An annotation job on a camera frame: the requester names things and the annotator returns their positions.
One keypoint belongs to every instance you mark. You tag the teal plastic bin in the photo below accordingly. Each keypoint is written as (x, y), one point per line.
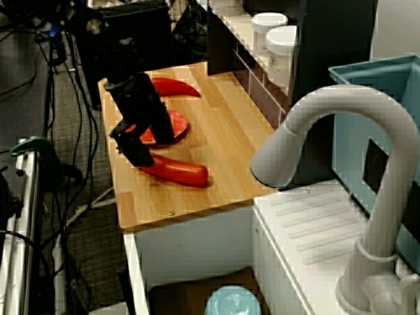
(348, 138)

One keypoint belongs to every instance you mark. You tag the grey toy faucet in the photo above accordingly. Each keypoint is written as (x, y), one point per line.
(377, 105)

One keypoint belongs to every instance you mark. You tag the red round plate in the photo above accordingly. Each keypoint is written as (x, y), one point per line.
(180, 124)

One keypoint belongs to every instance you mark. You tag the red toy sausage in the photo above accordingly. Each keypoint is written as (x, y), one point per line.
(183, 175)

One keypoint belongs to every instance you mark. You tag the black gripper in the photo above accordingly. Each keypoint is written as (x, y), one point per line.
(141, 98)

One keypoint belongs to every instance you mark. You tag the green clamp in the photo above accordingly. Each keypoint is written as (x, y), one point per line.
(36, 144)

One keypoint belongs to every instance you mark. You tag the light blue bowl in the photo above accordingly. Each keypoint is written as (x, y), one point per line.
(229, 302)

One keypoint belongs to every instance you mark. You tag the white toy sink unit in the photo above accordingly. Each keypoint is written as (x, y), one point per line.
(328, 243)

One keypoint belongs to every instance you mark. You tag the red toy chili pepper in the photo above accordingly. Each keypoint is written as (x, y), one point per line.
(177, 87)

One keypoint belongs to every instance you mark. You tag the aluminium frame rail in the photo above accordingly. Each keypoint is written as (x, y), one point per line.
(23, 229)

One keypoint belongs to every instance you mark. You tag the black tiled backsplash shelf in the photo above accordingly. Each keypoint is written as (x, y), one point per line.
(328, 49)

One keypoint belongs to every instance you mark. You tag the white labelled plastic jar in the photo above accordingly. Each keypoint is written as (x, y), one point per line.
(267, 23)
(282, 49)

